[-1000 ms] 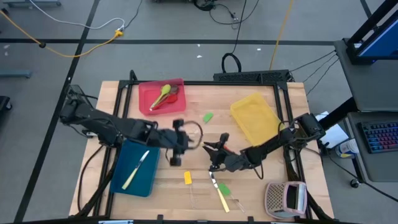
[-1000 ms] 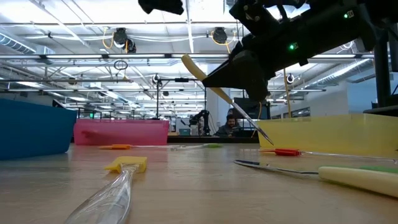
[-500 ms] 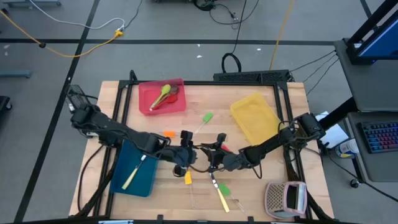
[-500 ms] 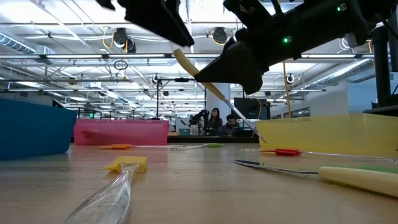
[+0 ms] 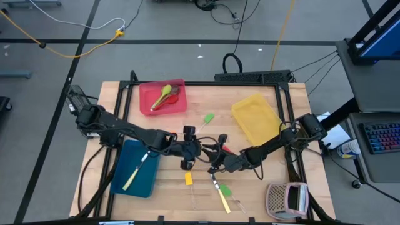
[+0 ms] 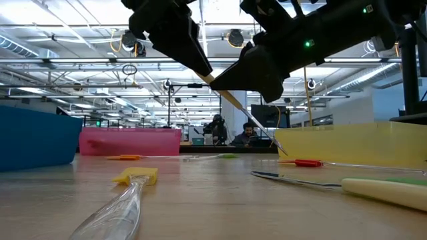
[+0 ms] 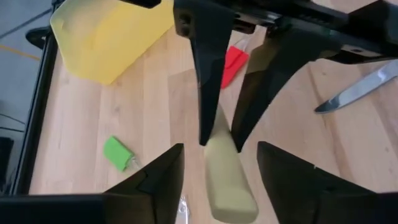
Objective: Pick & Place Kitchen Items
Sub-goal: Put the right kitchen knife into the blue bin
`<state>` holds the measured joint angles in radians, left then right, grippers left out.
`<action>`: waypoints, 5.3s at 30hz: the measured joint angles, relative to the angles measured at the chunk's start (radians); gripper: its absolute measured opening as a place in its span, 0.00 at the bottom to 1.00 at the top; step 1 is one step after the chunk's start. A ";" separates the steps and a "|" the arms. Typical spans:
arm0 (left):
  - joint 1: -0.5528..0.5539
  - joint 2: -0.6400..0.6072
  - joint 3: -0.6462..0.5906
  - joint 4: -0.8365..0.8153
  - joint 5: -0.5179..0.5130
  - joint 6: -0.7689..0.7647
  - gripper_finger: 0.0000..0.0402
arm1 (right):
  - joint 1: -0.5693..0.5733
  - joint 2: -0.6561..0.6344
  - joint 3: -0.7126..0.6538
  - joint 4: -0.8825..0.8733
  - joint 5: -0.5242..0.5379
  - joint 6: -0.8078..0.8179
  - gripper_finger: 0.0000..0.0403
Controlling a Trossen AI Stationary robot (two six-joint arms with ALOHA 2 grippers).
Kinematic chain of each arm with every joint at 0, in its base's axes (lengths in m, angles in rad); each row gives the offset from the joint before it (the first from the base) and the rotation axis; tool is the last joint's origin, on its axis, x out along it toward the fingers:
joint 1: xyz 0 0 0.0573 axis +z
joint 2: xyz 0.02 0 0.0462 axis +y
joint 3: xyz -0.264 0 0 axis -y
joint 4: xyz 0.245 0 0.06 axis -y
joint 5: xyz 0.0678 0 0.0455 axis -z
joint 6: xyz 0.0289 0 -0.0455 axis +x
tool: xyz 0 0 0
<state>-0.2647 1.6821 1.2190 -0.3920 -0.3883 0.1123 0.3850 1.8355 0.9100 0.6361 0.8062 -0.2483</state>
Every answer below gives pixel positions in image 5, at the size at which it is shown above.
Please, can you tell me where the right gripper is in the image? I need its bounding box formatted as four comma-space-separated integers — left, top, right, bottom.
208, 134, 251, 174

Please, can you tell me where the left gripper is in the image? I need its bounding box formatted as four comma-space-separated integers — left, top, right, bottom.
171, 125, 211, 171

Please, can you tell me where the green spatula clear handle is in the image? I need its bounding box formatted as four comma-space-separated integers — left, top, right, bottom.
220, 183, 247, 216
195, 112, 216, 136

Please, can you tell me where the yellow spatula clear handle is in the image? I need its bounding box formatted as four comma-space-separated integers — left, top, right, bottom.
184, 171, 198, 209

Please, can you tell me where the cream handled table knife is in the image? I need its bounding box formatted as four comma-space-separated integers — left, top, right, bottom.
211, 173, 232, 215
121, 151, 151, 191

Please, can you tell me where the yellow plastic bin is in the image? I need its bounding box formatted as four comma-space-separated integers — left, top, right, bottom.
231, 92, 287, 147

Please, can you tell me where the brown wooden spoon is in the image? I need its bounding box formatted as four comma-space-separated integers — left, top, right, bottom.
162, 84, 181, 104

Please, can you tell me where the green silicone spoon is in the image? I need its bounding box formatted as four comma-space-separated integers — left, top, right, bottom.
149, 84, 173, 112

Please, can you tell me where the red plastic bin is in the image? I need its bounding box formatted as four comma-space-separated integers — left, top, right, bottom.
139, 78, 188, 117

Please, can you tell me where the blue plastic bin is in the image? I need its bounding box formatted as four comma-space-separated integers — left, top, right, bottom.
109, 139, 162, 199

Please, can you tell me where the pink box grater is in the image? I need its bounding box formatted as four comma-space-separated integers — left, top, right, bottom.
265, 181, 309, 221

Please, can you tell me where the black power strip box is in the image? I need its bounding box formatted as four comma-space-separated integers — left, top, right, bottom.
214, 70, 296, 84

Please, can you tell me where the white paper sheet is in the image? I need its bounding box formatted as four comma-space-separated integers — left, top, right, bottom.
317, 111, 351, 150

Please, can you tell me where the white can blue label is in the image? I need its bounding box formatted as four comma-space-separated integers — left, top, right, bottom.
336, 139, 362, 159

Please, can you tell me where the black mesh power supply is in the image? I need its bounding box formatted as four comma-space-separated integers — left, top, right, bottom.
65, 84, 91, 110

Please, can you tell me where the grey desk top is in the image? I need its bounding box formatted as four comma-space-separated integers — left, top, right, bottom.
336, 39, 400, 113

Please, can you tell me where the grey keyboard tray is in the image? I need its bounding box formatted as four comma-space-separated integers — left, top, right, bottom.
348, 111, 400, 184

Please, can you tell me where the backlit black keyboard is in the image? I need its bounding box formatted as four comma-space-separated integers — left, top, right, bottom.
362, 121, 400, 156

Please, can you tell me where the black monitor blue screen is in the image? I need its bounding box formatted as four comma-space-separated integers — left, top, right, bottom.
346, 0, 400, 66

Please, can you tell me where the grey metal floor bar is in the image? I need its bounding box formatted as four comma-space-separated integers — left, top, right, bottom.
0, 70, 33, 79
2, 0, 63, 8

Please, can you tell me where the black metal table frame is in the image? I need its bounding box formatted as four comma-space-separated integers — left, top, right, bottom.
70, 70, 337, 225

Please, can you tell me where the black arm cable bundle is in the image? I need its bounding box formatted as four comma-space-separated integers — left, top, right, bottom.
76, 145, 115, 219
286, 149, 334, 223

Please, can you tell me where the black looped cable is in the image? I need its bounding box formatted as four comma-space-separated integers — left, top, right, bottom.
221, 0, 249, 75

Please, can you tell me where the thin black cable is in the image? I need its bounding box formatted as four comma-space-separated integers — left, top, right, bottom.
307, 58, 342, 96
304, 54, 341, 83
290, 49, 339, 73

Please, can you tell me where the yellow hanging cable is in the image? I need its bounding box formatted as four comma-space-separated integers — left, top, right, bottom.
270, 0, 296, 71

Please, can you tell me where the yellow floor extension cable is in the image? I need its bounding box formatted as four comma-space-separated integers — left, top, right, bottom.
0, 9, 125, 59

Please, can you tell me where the black floor cable tangle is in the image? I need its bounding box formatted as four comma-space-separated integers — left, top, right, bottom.
193, 0, 262, 31

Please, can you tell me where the white floor cable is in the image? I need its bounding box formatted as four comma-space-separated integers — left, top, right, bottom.
29, 0, 126, 31

